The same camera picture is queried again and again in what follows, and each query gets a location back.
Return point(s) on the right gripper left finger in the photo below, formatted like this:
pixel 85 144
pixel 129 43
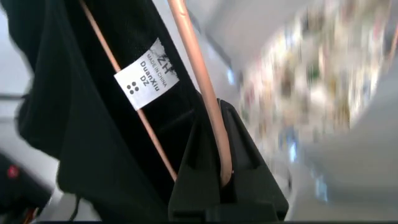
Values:
pixel 196 193

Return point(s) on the pink clothes hanger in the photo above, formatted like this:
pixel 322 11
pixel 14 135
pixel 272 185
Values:
pixel 214 124

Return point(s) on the cream printed garment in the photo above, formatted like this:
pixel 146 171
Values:
pixel 311 77

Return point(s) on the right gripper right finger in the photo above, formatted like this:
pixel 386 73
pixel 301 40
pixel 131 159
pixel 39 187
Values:
pixel 255 186

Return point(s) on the black garment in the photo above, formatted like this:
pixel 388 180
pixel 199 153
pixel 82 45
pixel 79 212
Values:
pixel 93 149

